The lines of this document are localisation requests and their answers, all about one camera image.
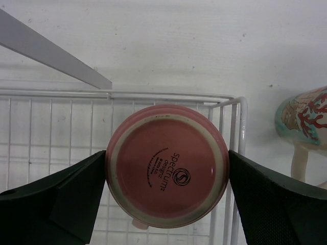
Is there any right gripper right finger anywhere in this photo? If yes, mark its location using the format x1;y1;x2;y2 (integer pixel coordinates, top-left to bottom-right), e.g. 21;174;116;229
228;150;326;244

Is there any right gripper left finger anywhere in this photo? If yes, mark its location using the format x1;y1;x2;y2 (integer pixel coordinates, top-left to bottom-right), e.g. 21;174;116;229
1;151;106;244

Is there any cream coral pattern mug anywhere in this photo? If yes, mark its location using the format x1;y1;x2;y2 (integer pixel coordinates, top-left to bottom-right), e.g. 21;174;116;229
274;86;326;182

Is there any white wire dish rack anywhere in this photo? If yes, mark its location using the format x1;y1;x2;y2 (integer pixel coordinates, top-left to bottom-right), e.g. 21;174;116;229
1;88;247;244

